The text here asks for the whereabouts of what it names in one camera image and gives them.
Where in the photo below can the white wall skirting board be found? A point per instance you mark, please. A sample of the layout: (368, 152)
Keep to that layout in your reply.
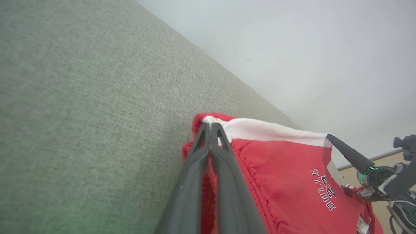
(373, 158)

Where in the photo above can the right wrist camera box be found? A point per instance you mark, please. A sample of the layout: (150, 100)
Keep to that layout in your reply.
(406, 146)

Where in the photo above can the grey fabric sofa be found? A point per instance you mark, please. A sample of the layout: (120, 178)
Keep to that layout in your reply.
(97, 113)

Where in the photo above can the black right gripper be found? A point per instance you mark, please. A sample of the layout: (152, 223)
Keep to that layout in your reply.
(377, 182)

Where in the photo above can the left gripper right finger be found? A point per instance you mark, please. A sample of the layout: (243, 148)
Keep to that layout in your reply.
(230, 195)

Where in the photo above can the red shirt with white sleeves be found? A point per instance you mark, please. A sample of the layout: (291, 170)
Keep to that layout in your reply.
(349, 188)

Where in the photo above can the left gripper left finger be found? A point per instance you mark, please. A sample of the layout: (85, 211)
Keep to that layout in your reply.
(188, 195)

